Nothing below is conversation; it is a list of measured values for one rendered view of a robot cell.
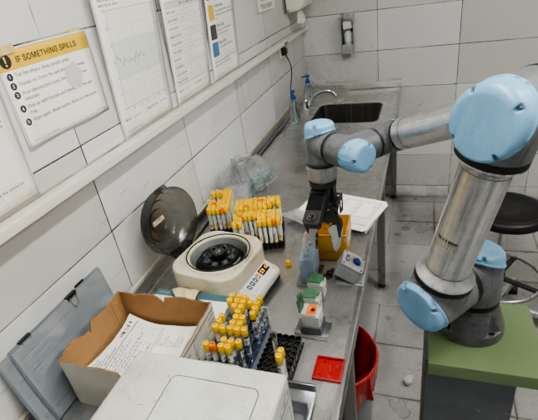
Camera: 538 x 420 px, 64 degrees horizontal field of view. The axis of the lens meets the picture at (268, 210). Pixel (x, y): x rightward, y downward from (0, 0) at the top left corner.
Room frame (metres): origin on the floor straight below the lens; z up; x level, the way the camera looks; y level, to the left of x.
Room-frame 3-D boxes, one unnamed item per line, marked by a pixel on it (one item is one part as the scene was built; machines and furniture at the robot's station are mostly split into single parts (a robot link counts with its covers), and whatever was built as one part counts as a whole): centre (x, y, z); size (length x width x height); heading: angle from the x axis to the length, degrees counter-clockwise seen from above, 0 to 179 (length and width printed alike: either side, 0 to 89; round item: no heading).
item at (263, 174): (1.82, 0.03, 0.94); 0.20 x 0.17 x 0.14; 136
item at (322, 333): (0.84, -0.07, 0.89); 0.09 x 0.05 x 0.04; 66
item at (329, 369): (0.71, -0.08, 0.88); 0.07 x 0.07 x 0.01; 68
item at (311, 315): (0.84, -0.07, 0.92); 0.05 x 0.04 x 0.06; 66
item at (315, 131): (1.01, -0.15, 1.33); 0.09 x 0.08 x 0.11; 30
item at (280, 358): (0.74, 0.04, 0.93); 0.17 x 0.09 x 0.11; 158
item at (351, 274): (1.04, -0.20, 0.92); 0.13 x 0.07 x 0.08; 68
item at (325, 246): (1.20, -0.19, 0.92); 0.13 x 0.13 x 0.10; 70
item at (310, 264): (1.07, -0.10, 0.92); 0.10 x 0.07 x 0.10; 161
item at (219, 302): (0.95, 0.26, 0.92); 0.24 x 0.12 x 0.10; 68
